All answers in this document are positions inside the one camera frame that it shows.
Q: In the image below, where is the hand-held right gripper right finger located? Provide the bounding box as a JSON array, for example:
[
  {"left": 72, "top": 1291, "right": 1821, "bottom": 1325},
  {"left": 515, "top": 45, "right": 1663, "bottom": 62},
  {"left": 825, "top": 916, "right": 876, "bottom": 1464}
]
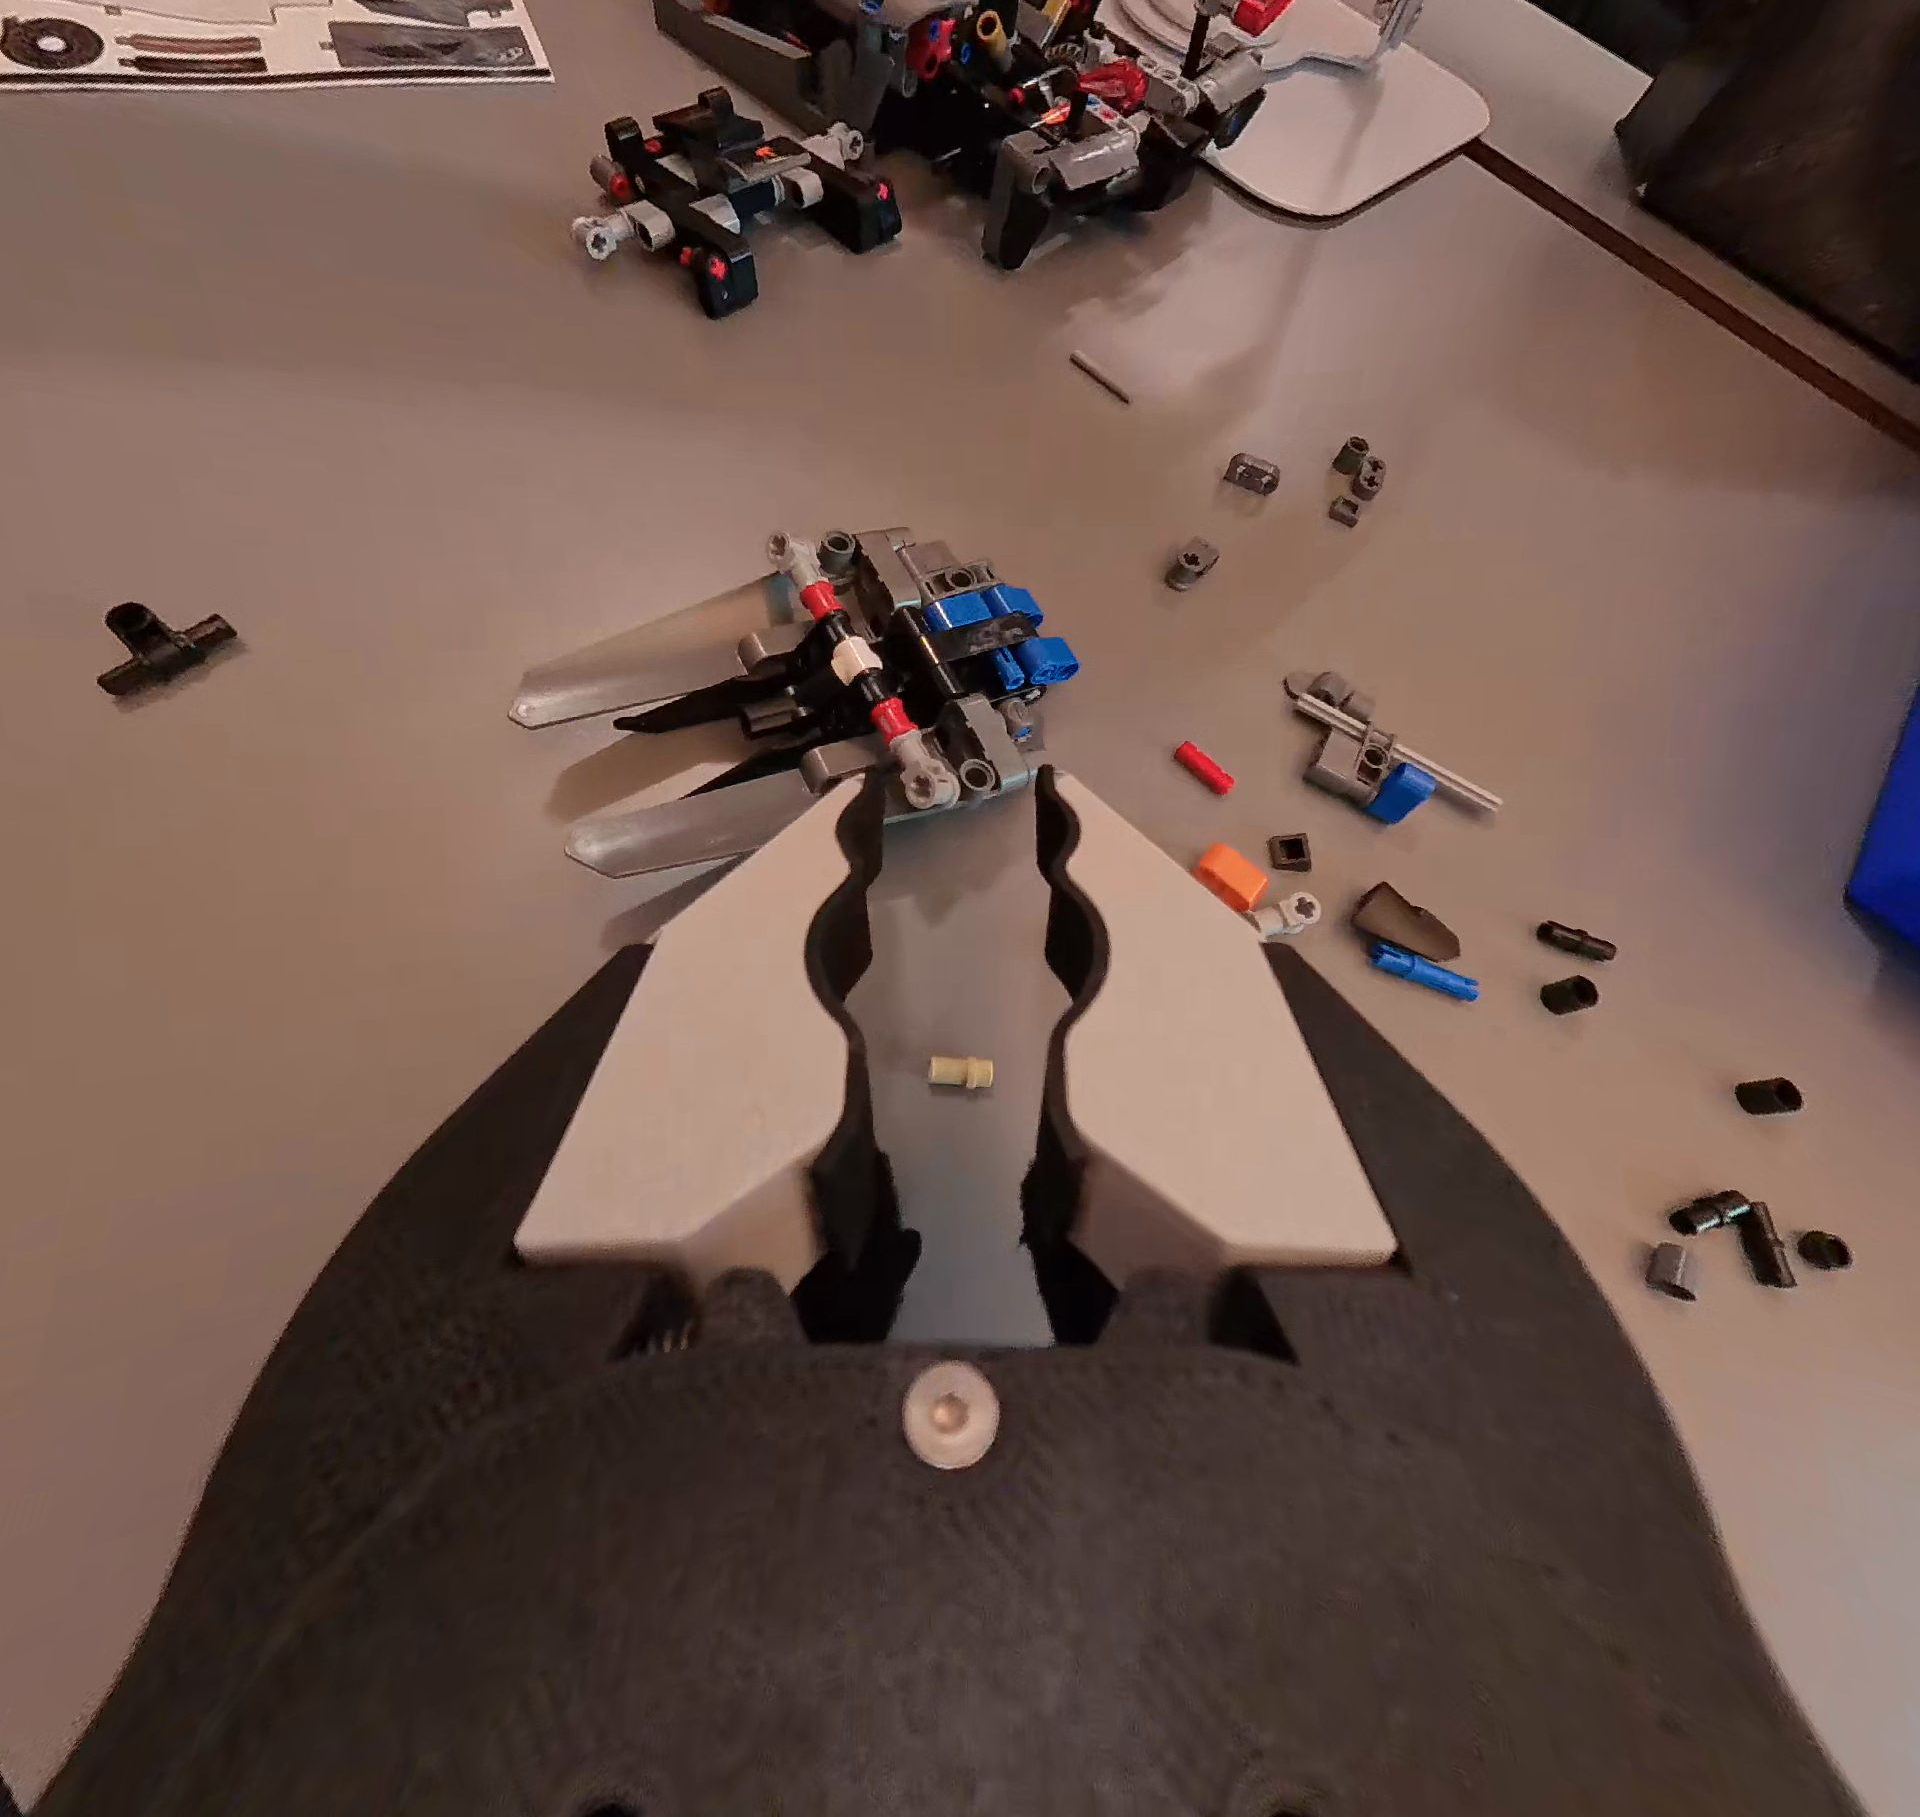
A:
[{"left": 1031, "top": 765, "right": 1398, "bottom": 1299}]

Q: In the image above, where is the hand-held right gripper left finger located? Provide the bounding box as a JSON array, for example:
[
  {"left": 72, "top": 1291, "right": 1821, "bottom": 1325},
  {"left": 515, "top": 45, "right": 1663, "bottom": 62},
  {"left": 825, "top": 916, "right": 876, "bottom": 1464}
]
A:
[{"left": 511, "top": 765, "right": 888, "bottom": 1299}]

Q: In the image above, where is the grey winged brick assembly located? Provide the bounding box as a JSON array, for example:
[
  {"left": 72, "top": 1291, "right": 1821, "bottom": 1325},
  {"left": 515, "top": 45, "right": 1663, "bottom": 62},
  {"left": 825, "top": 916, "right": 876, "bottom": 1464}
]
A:
[{"left": 505, "top": 523, "right": 1086, "bottom": 882}]

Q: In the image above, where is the small black brick assembly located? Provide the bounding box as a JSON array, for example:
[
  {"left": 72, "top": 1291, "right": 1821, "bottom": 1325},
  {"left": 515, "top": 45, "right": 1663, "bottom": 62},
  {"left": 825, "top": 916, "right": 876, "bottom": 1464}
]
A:
[{"left": 569, "top": 83, "right": 902, "bottom": 323}]

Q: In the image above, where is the dark curved wedge brick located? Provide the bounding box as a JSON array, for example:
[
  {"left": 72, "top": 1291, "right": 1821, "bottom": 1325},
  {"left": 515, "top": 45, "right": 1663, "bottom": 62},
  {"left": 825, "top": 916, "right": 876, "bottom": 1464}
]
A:
[{"left": 1351, "top": 882, "right": 1462, "bottom": 964}]

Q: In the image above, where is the black angled connector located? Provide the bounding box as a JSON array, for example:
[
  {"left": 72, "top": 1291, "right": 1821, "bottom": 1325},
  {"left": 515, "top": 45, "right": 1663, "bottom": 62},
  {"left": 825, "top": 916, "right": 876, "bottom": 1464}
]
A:
[{"left": 1666, "top": 1192, "right": 1800, "bottom": 1291}]

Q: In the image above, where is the black tee connector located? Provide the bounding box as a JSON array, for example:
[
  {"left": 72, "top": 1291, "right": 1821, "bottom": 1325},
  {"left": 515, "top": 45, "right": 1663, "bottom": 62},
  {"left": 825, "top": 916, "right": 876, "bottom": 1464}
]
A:
[{"left": 98, "top": 601, "right": 239, "bottom": 698}]

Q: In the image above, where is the large blue storage bin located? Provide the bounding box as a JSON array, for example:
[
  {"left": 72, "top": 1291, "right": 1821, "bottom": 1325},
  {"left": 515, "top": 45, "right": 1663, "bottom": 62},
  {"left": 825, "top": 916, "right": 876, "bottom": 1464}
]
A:
[{"left": 1846, "top": 685, "right": 1920, "bottom": 951}]

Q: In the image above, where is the white and wood book stand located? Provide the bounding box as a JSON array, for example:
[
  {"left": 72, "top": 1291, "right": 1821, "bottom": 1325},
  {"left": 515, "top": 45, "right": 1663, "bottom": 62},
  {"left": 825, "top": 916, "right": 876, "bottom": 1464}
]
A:
[{"left": 1115, "top": 0, "right": 1491, "bottom": 222}]

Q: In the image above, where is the toy brick car chassis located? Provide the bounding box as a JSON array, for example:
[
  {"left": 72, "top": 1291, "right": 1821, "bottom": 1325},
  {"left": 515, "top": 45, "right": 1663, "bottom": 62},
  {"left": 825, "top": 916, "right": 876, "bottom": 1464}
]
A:
[{"left": 542, "top": 0, "right": 1298, "bottom": 275}]

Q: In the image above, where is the dark printed cardboard box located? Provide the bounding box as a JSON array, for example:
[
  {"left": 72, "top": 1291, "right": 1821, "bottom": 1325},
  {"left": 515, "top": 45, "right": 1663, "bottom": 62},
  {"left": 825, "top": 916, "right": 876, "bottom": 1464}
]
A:
[{"left": 1609, "top": 0, "right": 1920, "bottom": 383}]

